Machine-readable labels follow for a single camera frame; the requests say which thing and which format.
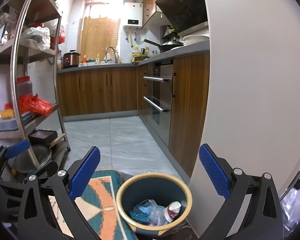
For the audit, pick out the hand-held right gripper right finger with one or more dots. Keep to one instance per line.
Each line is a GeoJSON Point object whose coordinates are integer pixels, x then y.
{"type": "Point", "coordinates": [215, 172]}

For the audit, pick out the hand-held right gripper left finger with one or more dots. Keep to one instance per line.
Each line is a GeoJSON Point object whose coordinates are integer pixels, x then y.
{"type": "Point", "coordinates": [85, 172]}

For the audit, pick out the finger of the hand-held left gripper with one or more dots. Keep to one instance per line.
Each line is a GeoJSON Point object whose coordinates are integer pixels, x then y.
{"type": "Point", "coordinates": [7, 183]}
{"type": "Point", "coordinates": [17, 148]}

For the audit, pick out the blue bin with yellow rim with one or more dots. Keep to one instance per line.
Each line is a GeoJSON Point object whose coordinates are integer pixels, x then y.
{"type": "Point", "coordinates": [130, 187]}

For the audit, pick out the red patterned paper cup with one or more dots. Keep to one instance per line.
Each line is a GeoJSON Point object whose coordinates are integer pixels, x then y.
{"type": "Point", "coordinates": [173, 210]}

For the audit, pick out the blue disposable glove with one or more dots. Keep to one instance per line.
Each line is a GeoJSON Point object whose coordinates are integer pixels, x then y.
{"type": "Point", "coordinates": [137, 213]}

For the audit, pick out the clear plastic bag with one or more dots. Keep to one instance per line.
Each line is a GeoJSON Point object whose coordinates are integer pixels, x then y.
{"type": "Point", "coordinates": [155, 212]}

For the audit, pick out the grey pan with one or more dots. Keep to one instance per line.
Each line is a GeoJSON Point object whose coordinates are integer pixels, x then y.
{"type": "Point", "coordinates": [40, 155]}

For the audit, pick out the blue-grey container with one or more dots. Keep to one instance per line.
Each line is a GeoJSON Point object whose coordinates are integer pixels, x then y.
{"type": "Point", "coordinates": [5, 125]}

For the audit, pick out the black tray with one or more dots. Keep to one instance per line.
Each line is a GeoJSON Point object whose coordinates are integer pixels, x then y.
{"type": "Point", "coordinates": [43, 136]}

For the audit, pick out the yellow container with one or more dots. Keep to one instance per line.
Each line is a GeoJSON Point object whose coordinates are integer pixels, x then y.
{"type": "Point", "coordinates": [7, 113]}

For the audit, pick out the teal and orange patterned mat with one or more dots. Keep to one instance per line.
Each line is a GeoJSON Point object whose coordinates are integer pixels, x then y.
{"type": "Point", "coordinates": [102, 205]}

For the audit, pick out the wooden board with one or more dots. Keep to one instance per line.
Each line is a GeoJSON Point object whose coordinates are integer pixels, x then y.
{"type": "Point", "coordinates": [58, 138]}

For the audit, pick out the red plastic bag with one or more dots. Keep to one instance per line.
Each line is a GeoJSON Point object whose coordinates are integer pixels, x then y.
{"type": "Point", "coordinates": [35, 105]}

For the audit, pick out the jar with red lid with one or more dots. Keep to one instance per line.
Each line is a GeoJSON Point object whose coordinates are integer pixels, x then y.
{"type": "Point", "coordinates": [25, 87]}

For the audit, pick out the silver metal pole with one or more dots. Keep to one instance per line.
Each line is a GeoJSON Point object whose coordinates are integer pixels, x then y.
{"type": "Point", "coordinates": [13, 85]}

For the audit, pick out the wooden kitchen cabinets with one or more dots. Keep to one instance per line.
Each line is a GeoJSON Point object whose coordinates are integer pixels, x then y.
{"type": "Point", "coordinates": [97, 92]}

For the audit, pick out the translucent plastic bag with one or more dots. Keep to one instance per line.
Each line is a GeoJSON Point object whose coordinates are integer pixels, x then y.
{"type": "Point", "coordinates": [295, 205]}

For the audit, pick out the built-in steel oven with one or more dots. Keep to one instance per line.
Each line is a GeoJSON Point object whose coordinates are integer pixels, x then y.
{"type": "Point", "coordinates": [162, 92]}

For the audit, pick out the metal shelf rack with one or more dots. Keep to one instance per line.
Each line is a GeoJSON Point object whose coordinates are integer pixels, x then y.
{"type": "Point", "coordinates": [40, 53]}

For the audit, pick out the rice cooker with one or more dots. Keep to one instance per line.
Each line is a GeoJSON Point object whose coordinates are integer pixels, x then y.
{"type": "Point", "coordinates": [71, 60]}

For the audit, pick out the orange spray bottle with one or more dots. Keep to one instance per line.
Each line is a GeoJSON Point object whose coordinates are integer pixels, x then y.
{"type": "Point", "coordinates": [84, 59]}

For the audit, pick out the dish soap bottle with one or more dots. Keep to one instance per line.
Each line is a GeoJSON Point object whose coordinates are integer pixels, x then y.
{"type": "Point", "coordinates": [97, 60]}

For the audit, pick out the white plastic bag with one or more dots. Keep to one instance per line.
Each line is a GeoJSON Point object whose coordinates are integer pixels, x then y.
{"type": "Point", "coordinates": [37, 36]}

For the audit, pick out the hanging red bag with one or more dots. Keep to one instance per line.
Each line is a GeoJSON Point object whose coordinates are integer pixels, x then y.
{"type": "Point", "coordinates": [62, 36]}

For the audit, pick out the yellow oil bottle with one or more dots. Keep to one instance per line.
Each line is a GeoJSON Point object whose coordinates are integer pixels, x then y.
{"type": "Point", "coordinates": [134, 56]}

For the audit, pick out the kitchen faucet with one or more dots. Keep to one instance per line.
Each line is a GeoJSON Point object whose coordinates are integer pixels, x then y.
{"type": "Point", "coordinates": [110, 48]}

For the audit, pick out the black wok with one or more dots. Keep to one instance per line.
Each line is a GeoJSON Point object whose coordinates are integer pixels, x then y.
{"type": "Point", "coordinates": [170, 47]}

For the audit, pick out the stack of white plates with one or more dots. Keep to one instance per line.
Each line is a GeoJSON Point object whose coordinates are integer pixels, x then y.
{"type": "Point", "coordinates": [196, 40]}

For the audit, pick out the bamboo window blind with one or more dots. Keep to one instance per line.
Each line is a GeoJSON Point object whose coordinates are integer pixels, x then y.
{"type": "Point", "coordinates": [97, 37]}

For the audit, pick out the yellow gas pipe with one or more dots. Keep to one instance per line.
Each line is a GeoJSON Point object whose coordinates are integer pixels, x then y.
{"type": "Point", "coordinates": [131, 40]}

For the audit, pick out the white water heater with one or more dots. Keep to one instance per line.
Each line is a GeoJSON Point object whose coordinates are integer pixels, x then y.
{"type": "Point", "coordinates": [132, 15]}

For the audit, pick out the black range hood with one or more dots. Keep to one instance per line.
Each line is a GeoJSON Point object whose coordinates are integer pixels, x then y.
{"type": "Point", "coordinates": [182, 5]}

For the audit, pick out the wooden wall cabinets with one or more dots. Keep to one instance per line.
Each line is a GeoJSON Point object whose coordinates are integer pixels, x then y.
{"type": "Point", "coordinates": [150, 7]}

